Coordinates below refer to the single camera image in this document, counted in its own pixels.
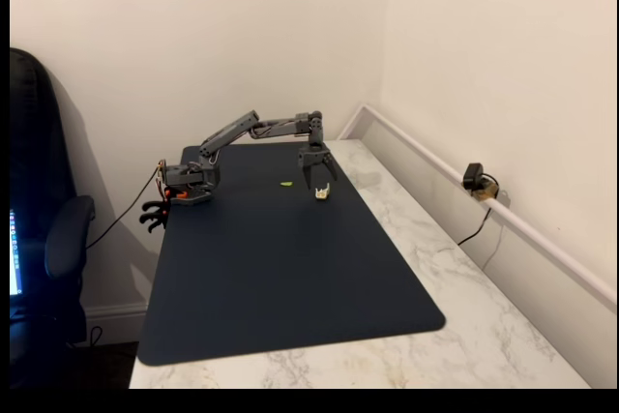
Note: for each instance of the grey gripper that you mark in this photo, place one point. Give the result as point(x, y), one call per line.
point(311, 159)

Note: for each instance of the white plastic bracket part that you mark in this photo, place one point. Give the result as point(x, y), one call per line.
point(322, 194)

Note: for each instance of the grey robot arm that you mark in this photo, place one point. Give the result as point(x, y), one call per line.
point(227, 135)

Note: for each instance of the dark desk mat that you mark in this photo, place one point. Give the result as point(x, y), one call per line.
point(290, 263)

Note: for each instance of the black webcam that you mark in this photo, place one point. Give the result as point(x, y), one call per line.
point(472, 175)

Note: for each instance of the black clamp with orange pads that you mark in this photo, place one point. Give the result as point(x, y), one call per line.
point(152, 205)
point(154, 225)

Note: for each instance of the white floor baseboard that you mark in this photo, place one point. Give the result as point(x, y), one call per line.
point(121, 321)

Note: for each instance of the laptop with lit screen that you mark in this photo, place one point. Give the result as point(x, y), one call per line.
point(14, 258)

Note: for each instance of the white desk back rail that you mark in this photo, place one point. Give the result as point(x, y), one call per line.
point(532, 234)

